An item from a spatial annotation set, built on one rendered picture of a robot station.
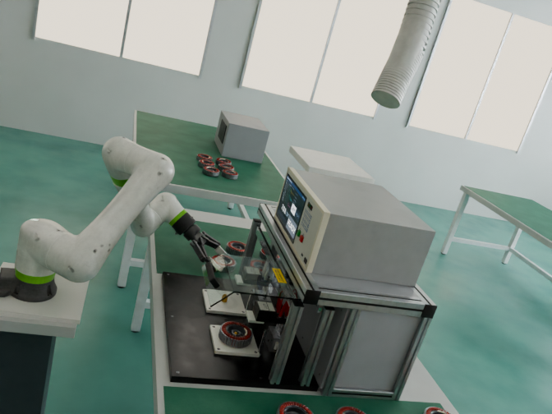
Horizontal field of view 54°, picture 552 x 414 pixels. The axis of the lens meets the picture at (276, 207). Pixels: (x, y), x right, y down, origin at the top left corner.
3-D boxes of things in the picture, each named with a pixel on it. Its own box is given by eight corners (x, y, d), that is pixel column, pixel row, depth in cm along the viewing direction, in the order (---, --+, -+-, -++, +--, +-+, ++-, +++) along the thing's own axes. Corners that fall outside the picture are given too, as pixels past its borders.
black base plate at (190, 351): (170, 382, 160) (171, 375, 160) (162, 276, 218) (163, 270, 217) (316, 391, 175) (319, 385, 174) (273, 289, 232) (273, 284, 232)
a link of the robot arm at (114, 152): (119, 159, 186) (141, 136, 192) (90, 146, 190) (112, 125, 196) (131, 193, 200) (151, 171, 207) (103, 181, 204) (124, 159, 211)
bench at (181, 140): (111, 290, 339) (131, 177, 316) (120, 187, 506) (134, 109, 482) (277, 308, 373) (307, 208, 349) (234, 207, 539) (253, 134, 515)
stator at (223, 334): (218, 346, 178) (220, 336, 176) (218, 327, 188) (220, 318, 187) (251, 351, 180) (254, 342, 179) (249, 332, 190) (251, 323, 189)
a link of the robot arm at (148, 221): (149, 173, 206) (128, 159, 210) (126, 191, 201) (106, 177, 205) (165, 229, 235) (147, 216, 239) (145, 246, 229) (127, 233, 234)
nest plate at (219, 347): (214, 354, 175) (215, 351, 175) (209, 327, 189) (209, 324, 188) (259, 357, 180) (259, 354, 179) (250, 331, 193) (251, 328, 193)
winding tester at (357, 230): (305, 273, 167) (324, 211, 161) (273, 217, 207) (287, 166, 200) (415, 287, 179) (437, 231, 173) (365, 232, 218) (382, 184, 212)
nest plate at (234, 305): (206, 312, 197) (207, 310, 197) (201, 291, 211) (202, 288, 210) (246, 316, 202) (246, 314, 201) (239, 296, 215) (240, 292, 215)
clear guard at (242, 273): (209, 307, 155) (214, 288, 154) (201, 267, 177) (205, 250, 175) (315, 318, 165) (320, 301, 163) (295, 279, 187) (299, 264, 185)
